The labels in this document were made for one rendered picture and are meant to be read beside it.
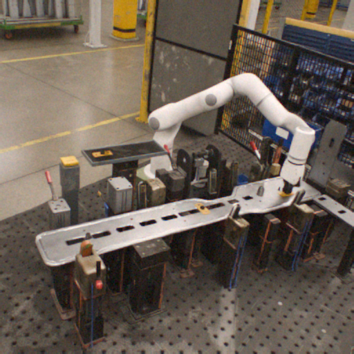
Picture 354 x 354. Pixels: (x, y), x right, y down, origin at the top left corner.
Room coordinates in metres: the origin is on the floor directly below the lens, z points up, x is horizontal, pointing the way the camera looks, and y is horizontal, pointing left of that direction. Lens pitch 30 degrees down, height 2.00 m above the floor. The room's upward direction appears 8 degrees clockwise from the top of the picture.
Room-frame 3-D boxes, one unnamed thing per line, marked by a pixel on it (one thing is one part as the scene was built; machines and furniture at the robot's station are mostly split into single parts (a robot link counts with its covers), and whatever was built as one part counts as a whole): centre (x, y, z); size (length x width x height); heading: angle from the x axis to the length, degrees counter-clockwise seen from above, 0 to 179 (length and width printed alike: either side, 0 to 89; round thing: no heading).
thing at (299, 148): (1.74, -0.55, 1.29); 0.09 x 0.08 x 0.13; 152
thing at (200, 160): (1.74, -0.10, 0.94); 0.18 x 0.13 x 0.49; 125
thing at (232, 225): (1.40, -0.28, 0.87); 0.12 x 0.09 x 0.35; 35
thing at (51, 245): (1.50, -0.12, 1.00); 1.38 x 0.22 x 0.02; 125
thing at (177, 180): (1.66, 0.01, 0.89); 0.13 x 0.11 x 0.38; 35
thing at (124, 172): (1.66, 0.25, 0.92); 0.10 x 0.08 x 0.45; 125
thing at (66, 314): (1.15, 0.38, 0.84); 0.18 x 0.06 x 0.29; 35
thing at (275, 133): (2.35, -0.65, 1.10); 0.30 x 0.17 x 0.13; 41
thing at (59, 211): (1.32, 0.45, 0.88); 0.11 x 0.10 x 0.36; 35
